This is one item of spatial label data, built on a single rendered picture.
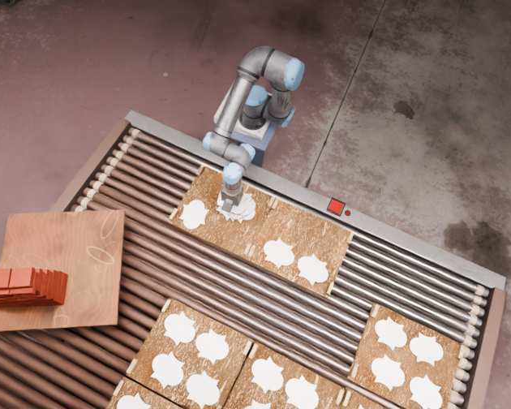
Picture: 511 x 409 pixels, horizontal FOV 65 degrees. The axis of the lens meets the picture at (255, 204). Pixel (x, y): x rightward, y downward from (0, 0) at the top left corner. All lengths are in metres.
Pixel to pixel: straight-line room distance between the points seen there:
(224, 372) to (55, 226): 0.96
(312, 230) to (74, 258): 1.08
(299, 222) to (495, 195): 2.04
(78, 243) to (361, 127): 2.42
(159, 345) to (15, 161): 2.16
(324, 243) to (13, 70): 3.09
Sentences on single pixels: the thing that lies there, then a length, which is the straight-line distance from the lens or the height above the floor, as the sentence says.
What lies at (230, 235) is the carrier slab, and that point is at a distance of 1.89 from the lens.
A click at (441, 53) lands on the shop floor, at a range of 4.29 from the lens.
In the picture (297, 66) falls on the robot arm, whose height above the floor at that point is 1.53.
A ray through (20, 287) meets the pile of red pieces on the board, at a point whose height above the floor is 1.31.
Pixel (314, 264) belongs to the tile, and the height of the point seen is 0.95.
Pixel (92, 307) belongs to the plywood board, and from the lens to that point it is 1.80.
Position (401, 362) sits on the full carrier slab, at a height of 0.94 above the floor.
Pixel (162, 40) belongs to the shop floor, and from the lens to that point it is 3.94.
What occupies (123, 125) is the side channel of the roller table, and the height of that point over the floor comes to 0.95.
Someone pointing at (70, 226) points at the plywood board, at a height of 1.04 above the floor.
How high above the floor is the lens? 2.72
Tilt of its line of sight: 66 degrees down
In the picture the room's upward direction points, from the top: 7 degrees clockwise
